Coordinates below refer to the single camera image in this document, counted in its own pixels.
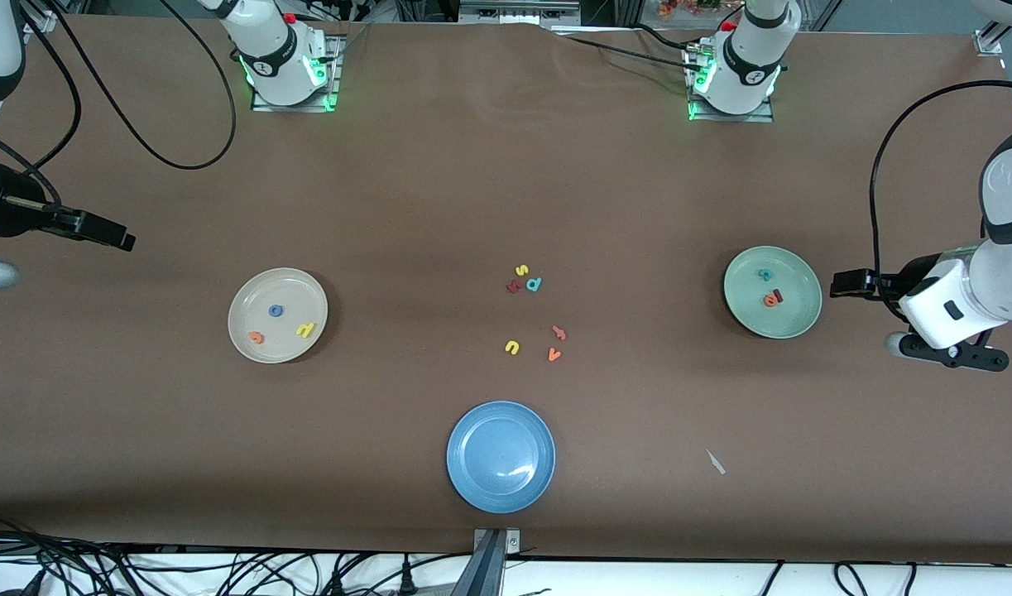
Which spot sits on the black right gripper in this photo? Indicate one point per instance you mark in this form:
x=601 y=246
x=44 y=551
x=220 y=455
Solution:
x=11 y=217

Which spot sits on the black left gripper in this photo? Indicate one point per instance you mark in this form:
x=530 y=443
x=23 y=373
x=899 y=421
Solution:
x=900 y=284

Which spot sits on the yellow letter h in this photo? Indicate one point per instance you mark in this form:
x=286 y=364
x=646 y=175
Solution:
x=306 y=330

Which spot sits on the green round plate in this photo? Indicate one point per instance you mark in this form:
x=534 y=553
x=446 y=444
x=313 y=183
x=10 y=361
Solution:
x=791 y=319

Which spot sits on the beige brown round plate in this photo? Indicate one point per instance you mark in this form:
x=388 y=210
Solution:
x=278 y=285

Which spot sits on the small white paper scrap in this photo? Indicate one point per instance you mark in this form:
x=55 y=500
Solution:
x=715 y=462

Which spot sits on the brown table cover sheet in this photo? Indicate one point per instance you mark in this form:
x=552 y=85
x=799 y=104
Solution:
x=141 y=455

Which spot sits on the orange patterned object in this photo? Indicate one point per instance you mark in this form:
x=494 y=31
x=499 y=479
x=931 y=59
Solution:
x=688 y=7

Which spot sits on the blue round plate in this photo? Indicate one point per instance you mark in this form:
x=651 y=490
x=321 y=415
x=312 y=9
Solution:
x=501 y=457

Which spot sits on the grey metal rack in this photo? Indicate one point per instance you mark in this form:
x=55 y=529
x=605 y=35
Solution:
x=514 y=12

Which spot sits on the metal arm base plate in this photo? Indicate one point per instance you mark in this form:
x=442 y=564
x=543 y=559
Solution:
x=733 y=118
x=338 y=62

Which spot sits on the aluminium corner bracket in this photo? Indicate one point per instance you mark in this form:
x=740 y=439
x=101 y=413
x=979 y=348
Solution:
x=990 y=43
x=44 y=21

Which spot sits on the grey metal camera mount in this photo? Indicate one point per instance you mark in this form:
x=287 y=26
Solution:
x=493 y=571

